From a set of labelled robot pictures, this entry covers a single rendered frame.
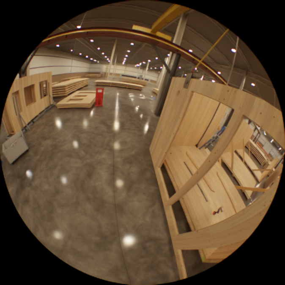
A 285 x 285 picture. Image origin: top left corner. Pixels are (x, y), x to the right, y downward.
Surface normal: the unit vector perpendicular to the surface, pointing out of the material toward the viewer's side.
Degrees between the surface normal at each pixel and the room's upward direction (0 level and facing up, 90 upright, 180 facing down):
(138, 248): 0
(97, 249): 0
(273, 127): 90
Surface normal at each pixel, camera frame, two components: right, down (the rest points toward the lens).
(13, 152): 0.91, 0.39
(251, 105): -0.97, -0.11
